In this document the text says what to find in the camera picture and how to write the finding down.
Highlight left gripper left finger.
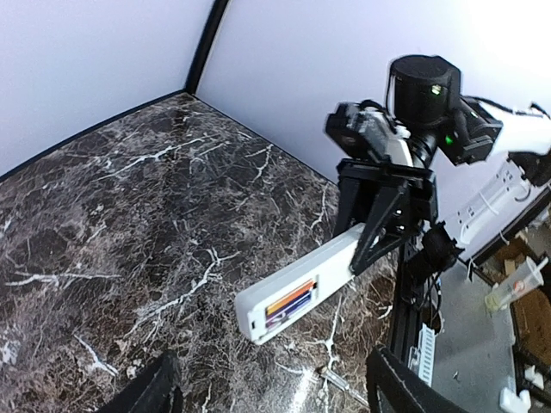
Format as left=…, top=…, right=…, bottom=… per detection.
left=98, top=350, right=183, bottom=413

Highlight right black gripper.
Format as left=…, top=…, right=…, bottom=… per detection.
left=333, top=158, right=438, bottom=275

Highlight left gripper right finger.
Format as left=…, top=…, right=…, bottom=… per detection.
left=366, top=345, right=465, bottom=413

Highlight clear handle screwdriver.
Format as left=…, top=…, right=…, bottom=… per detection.
left=316, top=367, right=368, bottom=407

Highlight long white remote control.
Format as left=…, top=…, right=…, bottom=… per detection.
left=235, top=224, right=364, bottom=345

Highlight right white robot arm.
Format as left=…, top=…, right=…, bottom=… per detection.
left=325, top=54, right=550, bottom=277

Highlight orange battery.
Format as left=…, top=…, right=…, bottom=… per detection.
left=265, top=280, right=316, bottom=316

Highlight purple battery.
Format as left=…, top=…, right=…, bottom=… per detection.
left=265, top=289, right=314, bottom=330

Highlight clear plastic cup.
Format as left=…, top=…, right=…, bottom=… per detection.
left=485, top=256, right=548, bottom=312

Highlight white slotted cable duct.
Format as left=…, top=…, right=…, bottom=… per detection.
left=408, top=324, right=436, bottom=387

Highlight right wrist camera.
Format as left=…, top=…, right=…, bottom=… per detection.
left=325, top=100, right=413, bottom=167

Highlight left black frame post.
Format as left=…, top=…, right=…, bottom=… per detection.
left=183, top=0, right=230, bottom=96

